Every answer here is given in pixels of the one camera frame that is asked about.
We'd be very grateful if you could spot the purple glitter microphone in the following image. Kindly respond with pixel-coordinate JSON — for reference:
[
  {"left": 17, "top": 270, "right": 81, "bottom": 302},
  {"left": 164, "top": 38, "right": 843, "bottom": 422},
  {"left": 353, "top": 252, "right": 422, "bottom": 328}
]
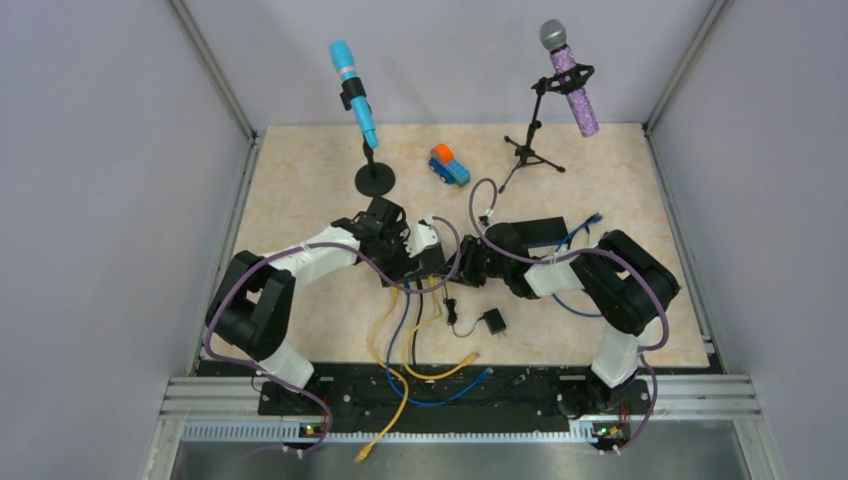
[{"left": 539, "top": 19, "right": 600, "bottom": 138}]

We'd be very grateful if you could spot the large black network switch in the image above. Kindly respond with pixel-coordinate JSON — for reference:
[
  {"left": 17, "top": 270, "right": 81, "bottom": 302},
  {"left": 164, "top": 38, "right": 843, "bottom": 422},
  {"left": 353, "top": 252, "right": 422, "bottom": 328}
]
[{"left": 382, "top": 246, "right": 447, "bottom": 286}]

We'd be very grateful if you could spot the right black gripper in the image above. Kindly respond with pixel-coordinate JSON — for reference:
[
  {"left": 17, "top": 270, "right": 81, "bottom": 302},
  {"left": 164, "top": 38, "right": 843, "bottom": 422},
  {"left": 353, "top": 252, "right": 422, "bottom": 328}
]
[{"left": 438, "top": 234, "right": 511, "bottom": 287}]

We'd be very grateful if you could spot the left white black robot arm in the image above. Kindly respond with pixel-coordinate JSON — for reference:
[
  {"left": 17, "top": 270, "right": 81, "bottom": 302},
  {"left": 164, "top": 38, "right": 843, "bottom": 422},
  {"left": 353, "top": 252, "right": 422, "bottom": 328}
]
[{"left": 205, "top": 197, "right": 441, "bottom": 414}]

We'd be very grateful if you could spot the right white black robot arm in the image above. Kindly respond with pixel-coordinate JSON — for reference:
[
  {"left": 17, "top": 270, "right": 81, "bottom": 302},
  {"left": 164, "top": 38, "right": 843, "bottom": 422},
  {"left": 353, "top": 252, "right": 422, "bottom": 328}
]
[{"left": 447, "top": 223, "right": 680, "bottom": 412}]

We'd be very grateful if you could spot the small black ribbed network switch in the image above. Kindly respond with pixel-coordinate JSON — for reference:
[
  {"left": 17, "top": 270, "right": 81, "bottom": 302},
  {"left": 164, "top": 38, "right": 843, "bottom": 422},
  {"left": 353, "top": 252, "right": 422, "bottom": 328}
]
[{"left": 512, "top": 217, "right": 570, "bottom": 249}]

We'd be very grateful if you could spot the black tripod microphone stand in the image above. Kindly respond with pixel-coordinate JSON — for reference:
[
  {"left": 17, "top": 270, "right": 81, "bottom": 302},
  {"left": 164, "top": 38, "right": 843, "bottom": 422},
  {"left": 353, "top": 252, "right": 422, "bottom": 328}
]
[{"left": 498, "top": 63, "right": 595, "bottom": 194}]

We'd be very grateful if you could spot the cyan microphone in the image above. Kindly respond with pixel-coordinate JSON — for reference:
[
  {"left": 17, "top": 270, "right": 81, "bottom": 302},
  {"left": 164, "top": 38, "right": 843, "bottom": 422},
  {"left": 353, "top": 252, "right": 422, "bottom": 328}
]
[{"left": 329, "top": 40, "right": 379, "bottom": 149}]

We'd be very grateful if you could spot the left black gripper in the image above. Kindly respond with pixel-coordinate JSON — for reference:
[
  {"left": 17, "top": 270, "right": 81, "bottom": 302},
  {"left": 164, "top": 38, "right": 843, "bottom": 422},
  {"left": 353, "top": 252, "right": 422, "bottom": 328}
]
[{"left": 370, "top": 220, "right": 423, "bottom": 286}]

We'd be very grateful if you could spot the aluminium frame rail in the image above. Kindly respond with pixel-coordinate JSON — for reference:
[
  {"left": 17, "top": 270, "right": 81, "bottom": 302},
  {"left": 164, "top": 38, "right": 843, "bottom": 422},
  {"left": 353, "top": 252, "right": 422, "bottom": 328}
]
[{"left": 142, "top": 372, "right": 784, "bottom": 479}]

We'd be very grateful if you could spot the orange blue toy truck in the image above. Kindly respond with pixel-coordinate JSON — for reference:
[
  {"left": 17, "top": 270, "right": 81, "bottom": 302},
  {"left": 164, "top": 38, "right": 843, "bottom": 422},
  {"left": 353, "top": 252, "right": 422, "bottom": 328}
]
[{"left": 428, "top": 144, "right": 471, "bottom": 187}]

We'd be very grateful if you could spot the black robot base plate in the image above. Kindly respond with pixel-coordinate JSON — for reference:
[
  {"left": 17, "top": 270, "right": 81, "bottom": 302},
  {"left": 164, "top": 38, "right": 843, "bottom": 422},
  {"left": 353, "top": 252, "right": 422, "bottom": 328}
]
[{"left": 195, "top": 360, "right": 654, "bottom": 439}]

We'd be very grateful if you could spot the small black wall plug adapter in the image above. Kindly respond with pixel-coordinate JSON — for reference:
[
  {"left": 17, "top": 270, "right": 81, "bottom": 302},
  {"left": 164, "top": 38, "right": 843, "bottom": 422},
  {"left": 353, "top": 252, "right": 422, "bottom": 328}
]
[{"left": 442, "top": 286, "right": 507, "bottom": 338}]

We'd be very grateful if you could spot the black round-base microphone stand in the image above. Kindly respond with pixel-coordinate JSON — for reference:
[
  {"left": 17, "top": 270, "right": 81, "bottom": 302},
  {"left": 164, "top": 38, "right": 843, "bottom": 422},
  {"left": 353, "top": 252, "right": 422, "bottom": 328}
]
[{"left": 354, "top": 140, "right": 396, "bottom": 197}]

